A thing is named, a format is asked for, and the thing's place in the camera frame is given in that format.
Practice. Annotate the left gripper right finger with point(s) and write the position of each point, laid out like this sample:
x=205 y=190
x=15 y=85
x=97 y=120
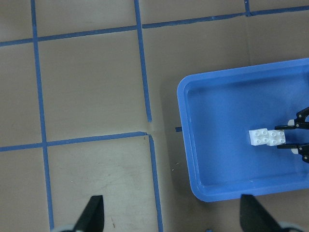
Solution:
x=254 y=217

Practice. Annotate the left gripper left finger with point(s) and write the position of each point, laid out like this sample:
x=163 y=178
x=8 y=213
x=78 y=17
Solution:
x=92 y=217

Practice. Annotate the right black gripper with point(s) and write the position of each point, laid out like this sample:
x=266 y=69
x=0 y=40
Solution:
x=302 y=123

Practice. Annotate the white block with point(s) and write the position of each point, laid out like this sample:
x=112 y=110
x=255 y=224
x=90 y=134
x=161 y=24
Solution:
x=276 y=137
x=259 y=136

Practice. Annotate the blue plastic tray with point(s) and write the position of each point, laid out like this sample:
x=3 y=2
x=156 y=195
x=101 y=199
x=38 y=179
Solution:
x=218 y=109

